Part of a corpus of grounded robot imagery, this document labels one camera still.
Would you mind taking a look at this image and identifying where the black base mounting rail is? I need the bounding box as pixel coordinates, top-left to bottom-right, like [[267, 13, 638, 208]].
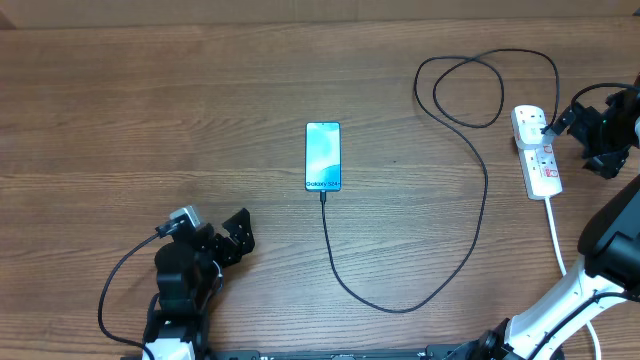
[[207, 345, 455, 360]]

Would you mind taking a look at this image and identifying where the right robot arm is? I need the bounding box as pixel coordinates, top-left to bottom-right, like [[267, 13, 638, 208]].
[[447, 83, 639, 359]]

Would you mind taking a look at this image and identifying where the brown cardboard backdrop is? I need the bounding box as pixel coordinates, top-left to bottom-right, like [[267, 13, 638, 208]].
[[1, 0, 639, 30]]

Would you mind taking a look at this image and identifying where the white power strip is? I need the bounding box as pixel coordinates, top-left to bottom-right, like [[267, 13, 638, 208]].
[[511, 105, 562, 200]]

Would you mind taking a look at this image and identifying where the white charger plug adapter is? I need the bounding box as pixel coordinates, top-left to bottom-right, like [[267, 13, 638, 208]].
[[514, 122, 554, 150]]

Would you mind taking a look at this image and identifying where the Samsung Galaxy smartphone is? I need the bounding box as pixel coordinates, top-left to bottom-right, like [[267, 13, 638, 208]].
[[304, 122, 342, 192]]

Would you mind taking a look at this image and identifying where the black USB charging cable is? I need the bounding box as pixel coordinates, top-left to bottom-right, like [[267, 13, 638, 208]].
[[318, 48, 561, 315]]

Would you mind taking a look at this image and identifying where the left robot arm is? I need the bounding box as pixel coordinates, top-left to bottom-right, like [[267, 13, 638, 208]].
[[141, 206, 255, 360]]

